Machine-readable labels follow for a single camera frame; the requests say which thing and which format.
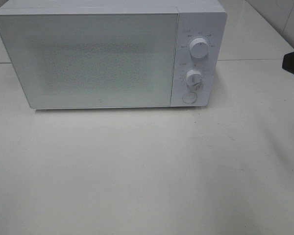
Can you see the white microwave oven body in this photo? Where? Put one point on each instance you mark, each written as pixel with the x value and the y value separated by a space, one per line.
pixel 82 54

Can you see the white microwave door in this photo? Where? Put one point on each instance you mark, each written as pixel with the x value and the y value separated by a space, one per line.
pixel 92 61

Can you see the round white door release button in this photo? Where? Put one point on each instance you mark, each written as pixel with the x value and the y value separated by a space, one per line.
pixel 189 97

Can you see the white microwave knob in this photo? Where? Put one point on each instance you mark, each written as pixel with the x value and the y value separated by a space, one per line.
pixel 193 78
pixel 199 47

